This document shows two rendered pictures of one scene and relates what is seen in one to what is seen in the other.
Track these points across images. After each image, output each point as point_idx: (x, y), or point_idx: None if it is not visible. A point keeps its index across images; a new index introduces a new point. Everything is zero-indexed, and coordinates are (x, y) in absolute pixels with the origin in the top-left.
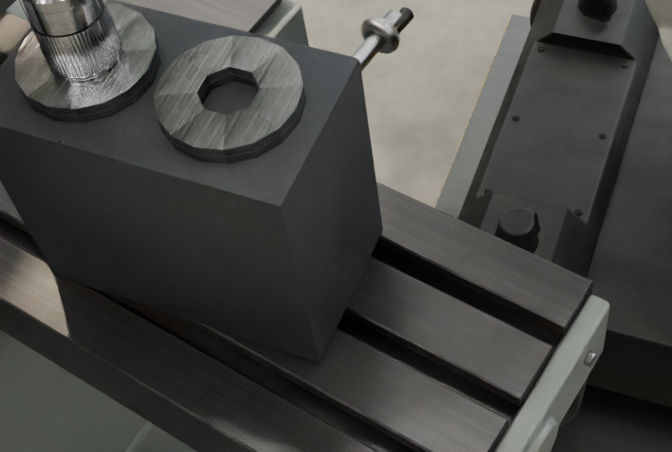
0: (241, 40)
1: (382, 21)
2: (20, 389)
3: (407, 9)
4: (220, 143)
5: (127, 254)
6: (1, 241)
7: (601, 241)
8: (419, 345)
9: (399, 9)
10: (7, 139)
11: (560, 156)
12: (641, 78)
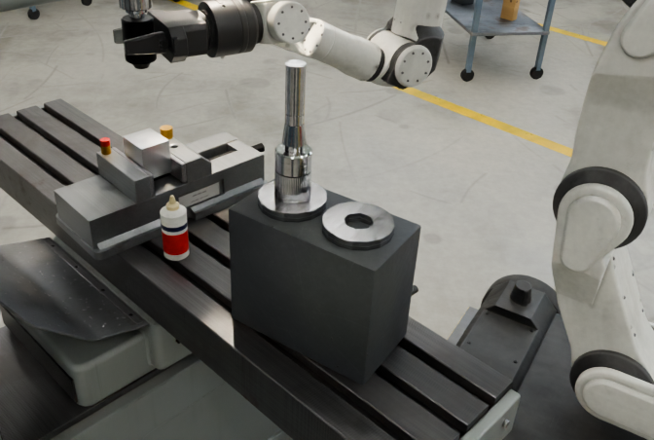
0: (367, 204)
1: None
2: (171, 412)
3: (416, 286)
4: (351, 238)
5: (280, 302)
6: (207, 298)
7: None
8: (417, 389)
9: None
10: (245, 223)
11: (490, 366)
12: (539, 340)
